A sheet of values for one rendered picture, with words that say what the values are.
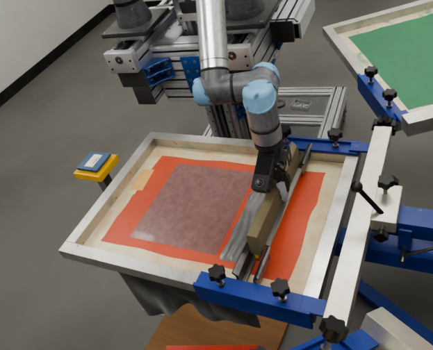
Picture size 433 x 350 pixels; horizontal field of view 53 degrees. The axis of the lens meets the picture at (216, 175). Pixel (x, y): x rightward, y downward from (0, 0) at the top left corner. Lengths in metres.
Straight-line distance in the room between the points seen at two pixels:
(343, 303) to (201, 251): 0.44
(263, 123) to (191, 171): 0.54
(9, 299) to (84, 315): 0.54
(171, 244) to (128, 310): 1.19
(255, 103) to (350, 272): 0.44
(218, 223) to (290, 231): 0.22
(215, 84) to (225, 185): 0.41
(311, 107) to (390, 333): 2.28
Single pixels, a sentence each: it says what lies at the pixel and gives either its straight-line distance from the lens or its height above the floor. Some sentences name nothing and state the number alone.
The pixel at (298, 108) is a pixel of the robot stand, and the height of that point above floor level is 0.22.
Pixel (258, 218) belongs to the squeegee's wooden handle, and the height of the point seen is 1.08.
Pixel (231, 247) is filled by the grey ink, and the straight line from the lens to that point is 1.24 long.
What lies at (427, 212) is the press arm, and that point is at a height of 1.04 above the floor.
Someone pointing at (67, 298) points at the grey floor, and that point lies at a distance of 2.69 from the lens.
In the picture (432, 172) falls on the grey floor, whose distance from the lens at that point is 2.80.
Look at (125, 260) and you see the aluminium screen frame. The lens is 1.29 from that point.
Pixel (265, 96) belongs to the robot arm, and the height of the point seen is 1.37.
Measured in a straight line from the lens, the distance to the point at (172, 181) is 1.50.
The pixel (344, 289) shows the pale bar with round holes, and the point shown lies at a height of 1.04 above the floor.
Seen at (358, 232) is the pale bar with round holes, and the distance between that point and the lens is 1.12.
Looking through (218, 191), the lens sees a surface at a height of 0.96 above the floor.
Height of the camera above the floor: 1.91
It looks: 41 degrees down
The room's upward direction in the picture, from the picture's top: 18 degrees counter-clockwise
